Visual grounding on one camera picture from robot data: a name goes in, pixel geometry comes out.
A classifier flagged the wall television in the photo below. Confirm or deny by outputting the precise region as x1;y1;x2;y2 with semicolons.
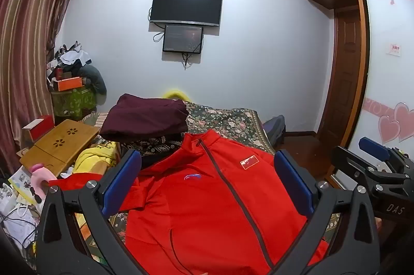
151;0;223;28

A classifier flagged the pink toy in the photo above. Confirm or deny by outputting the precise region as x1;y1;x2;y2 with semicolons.
30;163;58;195

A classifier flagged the floral bedspread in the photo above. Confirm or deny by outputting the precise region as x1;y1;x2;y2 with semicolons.
81;101;343;263

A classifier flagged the green patterned cloth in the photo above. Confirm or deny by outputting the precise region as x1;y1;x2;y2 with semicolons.
51;86;98;118

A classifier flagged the yellow round object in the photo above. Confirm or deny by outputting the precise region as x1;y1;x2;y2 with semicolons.
162;87;188;101

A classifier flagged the striped curtain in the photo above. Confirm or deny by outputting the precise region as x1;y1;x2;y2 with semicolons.
0;0;87;167

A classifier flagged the wooden lap desk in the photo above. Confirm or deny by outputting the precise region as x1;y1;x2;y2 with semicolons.
19;119;101;177

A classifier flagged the wooden door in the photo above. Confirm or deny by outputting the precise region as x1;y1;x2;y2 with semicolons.
318;8;363;147

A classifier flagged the grey backpack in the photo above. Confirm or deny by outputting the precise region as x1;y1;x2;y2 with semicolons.
263;115;287;146

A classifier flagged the folded maroon garment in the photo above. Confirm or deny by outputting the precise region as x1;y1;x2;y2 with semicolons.
100;93;190;143

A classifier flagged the pile of papers and bags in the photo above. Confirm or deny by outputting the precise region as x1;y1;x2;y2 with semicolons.
0;165;47;251

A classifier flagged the small wall monitor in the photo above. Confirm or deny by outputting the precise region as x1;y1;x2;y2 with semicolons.
162;24;204;54

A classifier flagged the red zip jacket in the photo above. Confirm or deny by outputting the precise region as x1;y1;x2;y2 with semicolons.
48;129;334;275

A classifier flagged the red box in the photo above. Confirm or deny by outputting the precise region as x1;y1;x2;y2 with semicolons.
22;115;55;143

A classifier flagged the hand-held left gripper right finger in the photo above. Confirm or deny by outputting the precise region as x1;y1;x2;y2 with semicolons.
268;149;381;275

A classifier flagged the monitor cable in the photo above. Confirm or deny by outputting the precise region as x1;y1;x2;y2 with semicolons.
181;51;194;69

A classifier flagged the pile of clutter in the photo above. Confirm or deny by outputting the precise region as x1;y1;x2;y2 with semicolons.
45;41;93;82

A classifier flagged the orange box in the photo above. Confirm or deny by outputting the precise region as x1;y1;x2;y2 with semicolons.
53;77;83;92

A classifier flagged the dark patterned garment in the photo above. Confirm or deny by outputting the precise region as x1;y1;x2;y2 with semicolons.
120;132;186;169

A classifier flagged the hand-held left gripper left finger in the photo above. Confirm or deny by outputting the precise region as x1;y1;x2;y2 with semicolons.
36;149;150;275

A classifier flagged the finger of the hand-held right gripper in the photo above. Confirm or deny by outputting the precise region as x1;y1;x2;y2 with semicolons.
358;137;414;167
330;146;411;198

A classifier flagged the yellow cloth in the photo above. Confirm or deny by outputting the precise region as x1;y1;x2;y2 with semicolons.
74;141;120;181

